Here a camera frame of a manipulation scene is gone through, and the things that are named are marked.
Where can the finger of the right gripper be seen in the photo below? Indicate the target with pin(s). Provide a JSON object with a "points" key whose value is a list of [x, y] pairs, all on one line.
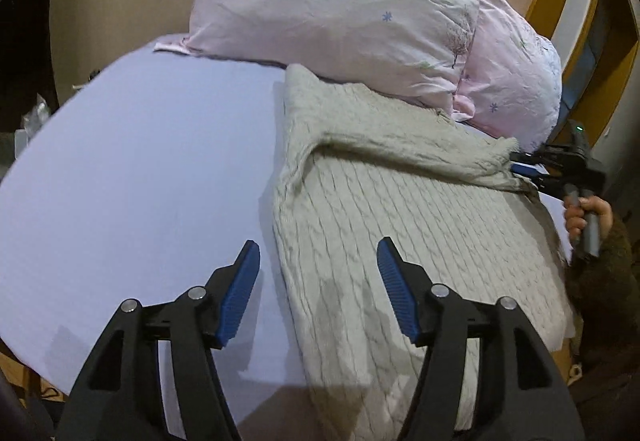
{"points": [[536, 155], [525, 170]]}

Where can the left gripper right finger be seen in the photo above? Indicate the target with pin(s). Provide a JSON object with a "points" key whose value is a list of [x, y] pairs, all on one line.
{"points": [[520, 395]]}

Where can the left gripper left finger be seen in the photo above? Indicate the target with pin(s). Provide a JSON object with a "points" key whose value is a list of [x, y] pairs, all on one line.
{"points": [[117, 394]]}

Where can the beige cable-knit sweater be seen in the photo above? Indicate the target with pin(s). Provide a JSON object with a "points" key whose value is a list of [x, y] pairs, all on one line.
{"points": [[358, 167]]}

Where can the pink floral pillow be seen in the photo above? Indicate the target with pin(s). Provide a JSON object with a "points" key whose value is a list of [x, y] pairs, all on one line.
{"points": [[511, 86]]}

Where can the wooden headboard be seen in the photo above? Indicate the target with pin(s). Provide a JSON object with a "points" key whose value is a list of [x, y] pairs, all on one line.
{"points": [[584, 54]]}

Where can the floral pillow, tree print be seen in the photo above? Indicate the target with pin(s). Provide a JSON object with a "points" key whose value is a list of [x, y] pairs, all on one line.
{"points": [[411, 49]]}

